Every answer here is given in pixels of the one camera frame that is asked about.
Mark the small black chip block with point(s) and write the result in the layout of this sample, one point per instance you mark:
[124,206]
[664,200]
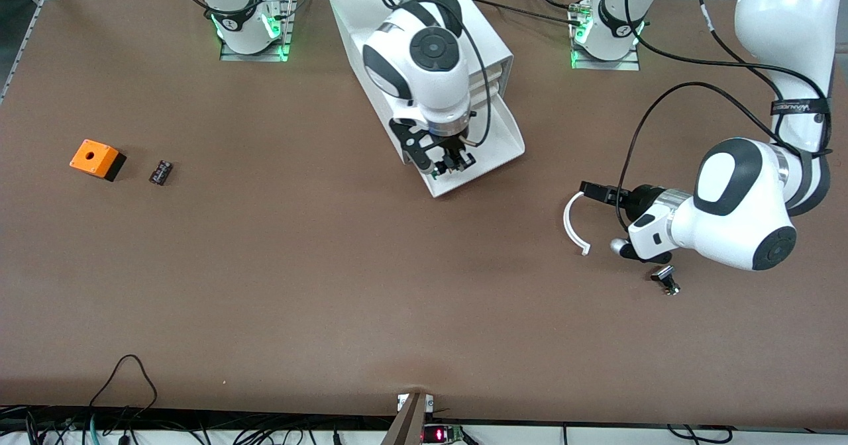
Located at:
[161,172]

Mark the middle white cabinet drawer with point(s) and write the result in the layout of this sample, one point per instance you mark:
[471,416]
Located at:
[493,89]

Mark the highest white cabinet drawer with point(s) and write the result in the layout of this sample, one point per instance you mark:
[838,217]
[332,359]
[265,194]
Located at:
[493,73]

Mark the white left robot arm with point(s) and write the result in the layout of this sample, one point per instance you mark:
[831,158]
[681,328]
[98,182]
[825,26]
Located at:
[735,213]

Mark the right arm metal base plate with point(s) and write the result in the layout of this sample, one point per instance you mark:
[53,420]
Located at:
[289,21]

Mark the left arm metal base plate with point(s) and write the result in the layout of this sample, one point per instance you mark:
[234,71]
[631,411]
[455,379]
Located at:
[606,65]

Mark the white drawer cabinet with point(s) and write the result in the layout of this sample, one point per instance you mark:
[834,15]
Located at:
[348,21]

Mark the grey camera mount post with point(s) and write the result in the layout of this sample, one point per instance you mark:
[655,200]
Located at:
[405,425]

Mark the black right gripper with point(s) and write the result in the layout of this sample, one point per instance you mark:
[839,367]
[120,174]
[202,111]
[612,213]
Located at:
[454,147]

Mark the device with red display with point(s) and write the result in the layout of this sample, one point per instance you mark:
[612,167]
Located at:
[438,435]

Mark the orange box with black base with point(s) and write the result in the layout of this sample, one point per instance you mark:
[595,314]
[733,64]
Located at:
[93,155]

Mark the black knob switch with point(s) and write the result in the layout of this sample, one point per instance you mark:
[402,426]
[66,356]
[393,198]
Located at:
[664,275]

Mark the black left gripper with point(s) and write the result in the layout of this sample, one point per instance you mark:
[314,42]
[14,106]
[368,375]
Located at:
[640,199]

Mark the aluminium table frame rail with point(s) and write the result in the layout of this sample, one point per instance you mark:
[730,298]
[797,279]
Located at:
[26,38]

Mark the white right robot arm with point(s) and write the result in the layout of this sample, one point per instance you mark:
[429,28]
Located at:
[430,74]

